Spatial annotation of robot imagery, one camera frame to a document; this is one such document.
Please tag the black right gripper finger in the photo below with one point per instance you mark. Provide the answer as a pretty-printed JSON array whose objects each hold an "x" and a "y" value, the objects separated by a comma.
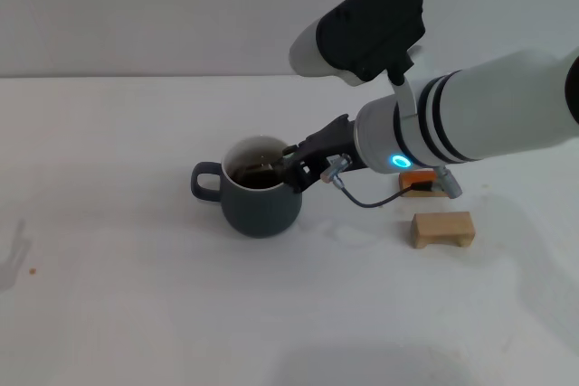
[
  {"x": 296, "y": 150},
  {"x": 296, "y": 173}
]

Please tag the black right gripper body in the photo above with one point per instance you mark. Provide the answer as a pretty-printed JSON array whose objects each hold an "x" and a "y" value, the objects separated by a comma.
[{"x": 332, "y": 139}]

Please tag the dark grey ceramic mug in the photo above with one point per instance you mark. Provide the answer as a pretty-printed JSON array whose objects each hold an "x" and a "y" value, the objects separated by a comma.
[{"x": 260, "y": 214}]

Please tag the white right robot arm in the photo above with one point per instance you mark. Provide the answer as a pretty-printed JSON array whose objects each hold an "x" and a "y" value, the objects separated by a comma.
[{"x": 475, "y": 119}]

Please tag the dark brown coffee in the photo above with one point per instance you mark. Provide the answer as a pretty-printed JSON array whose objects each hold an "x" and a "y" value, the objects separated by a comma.
[{"x": 253, "y": 180}]

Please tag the dark orange wooden block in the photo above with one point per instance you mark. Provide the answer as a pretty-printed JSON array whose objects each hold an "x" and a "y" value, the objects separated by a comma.
[{"x": 409, "y": 178}]

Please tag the light wooden block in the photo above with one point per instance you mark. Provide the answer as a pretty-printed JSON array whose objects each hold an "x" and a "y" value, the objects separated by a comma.
[{"x": 441, "y": 228}]

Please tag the black and white wrist camera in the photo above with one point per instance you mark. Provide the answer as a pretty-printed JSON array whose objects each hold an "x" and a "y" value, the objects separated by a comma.
[{"x": 371, "y": 24}]

